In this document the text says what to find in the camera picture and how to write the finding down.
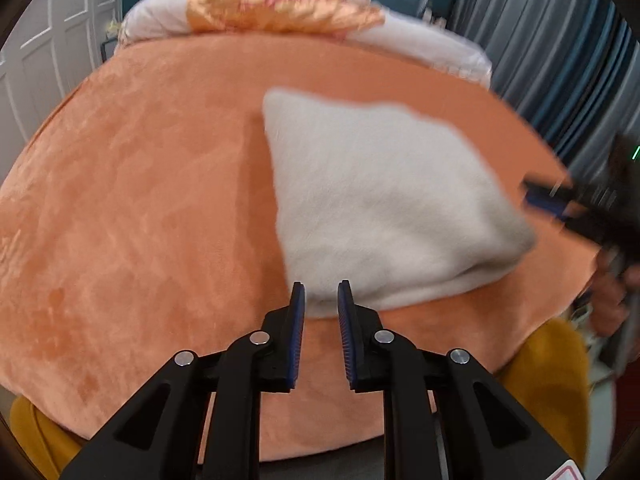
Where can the person's yellow pants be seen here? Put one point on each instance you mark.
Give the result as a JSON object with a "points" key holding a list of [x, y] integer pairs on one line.
{"points": [[545, 385]]}

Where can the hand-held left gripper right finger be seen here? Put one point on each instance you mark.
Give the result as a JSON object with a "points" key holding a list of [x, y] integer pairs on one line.
{"points": [[345, 335]]}

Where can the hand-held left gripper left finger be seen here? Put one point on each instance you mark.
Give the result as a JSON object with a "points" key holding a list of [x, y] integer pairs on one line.
{"points": [[298, 335]]}

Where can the white towel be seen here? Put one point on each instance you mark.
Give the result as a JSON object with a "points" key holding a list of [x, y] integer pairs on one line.
{"points": [[380, 195]]}

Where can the white pillow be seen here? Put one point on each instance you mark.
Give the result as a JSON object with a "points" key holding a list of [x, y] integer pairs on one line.
{"points": [[430, 40]]}

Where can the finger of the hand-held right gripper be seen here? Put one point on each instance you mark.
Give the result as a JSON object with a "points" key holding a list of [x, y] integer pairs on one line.
{"points": [[547, 199], [582, 230]]}

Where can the white wardrobe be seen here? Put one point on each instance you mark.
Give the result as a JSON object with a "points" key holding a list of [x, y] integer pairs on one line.
{"points": [[50, 25]]}

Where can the orange floral satin cloth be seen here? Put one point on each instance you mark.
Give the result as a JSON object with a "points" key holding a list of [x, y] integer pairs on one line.
{"points": [[280, 7]]}

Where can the grey-blue curtain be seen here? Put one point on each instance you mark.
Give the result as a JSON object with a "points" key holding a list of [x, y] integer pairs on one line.
{"points": [[540, 45]]}

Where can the person's right hand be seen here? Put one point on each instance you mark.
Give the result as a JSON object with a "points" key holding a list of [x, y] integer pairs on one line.
{"points": [[610, 305]]}

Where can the dark bedside object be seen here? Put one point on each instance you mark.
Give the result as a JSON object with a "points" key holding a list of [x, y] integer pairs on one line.
{"points": [[105, 47]]}

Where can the orange plush blanket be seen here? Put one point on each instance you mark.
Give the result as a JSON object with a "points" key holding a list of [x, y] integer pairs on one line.
{"points": [[140, 200]]}

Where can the small bedside ornament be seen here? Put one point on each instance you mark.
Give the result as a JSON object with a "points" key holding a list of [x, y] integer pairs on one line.
{"points": [[114, 27]]}

